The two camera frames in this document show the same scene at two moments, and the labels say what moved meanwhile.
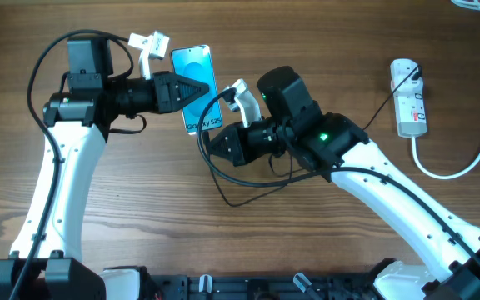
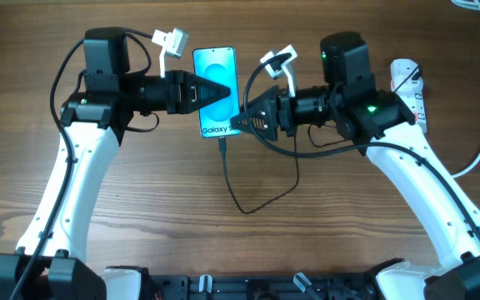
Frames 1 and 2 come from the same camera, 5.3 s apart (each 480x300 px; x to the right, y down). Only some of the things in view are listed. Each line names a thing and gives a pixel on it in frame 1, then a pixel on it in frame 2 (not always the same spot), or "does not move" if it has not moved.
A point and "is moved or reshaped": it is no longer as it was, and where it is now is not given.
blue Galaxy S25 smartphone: x=196 y=62 is moved or reshaped
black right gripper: x=238 y=150 -> x=278 y=108
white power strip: x=410 y=100 does not move
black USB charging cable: x=416 y=77 -> x=223 y=153
